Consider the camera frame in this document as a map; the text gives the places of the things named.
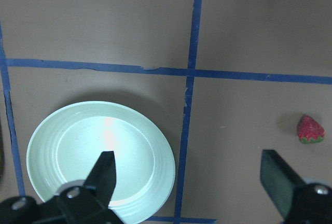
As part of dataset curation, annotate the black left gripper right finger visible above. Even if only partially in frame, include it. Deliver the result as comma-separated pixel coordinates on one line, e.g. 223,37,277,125
260,149,306,218

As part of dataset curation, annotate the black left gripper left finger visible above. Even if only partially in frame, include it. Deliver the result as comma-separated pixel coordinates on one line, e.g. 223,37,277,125
84,151,116,208

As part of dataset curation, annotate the light green plate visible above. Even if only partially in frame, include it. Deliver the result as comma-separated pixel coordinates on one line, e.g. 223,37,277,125
26,101,175,223

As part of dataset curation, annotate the red strawberry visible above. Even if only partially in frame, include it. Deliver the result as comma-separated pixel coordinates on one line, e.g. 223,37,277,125
297,115,325,144

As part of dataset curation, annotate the brown wicker basket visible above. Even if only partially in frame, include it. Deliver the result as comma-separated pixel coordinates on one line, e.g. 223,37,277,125
0,129,5,179

